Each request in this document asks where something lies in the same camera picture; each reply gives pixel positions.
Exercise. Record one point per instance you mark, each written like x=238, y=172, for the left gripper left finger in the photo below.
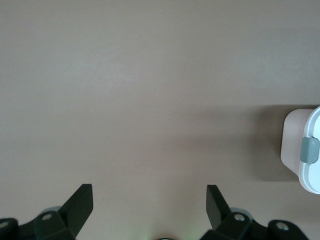
x=65, y=220

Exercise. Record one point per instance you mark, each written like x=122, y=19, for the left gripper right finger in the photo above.
x=232, y=225

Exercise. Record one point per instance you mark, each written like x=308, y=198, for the grey lid latch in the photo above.
x=310, y=150

